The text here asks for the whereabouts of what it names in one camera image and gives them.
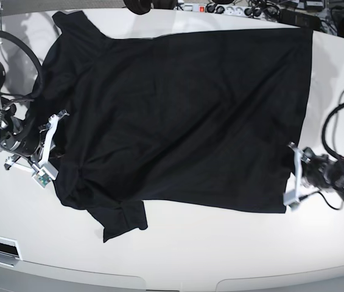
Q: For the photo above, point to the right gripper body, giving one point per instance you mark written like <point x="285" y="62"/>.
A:
<point x="47" y="148"/>

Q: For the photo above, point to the white power strip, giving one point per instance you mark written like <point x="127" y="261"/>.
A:
<point x="236" y="8"/>

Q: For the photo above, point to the black t-shirt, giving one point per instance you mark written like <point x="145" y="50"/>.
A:
<point x="201" y="118"/>

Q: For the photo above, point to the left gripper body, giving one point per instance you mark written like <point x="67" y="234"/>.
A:
<point x="314" y="170"/>

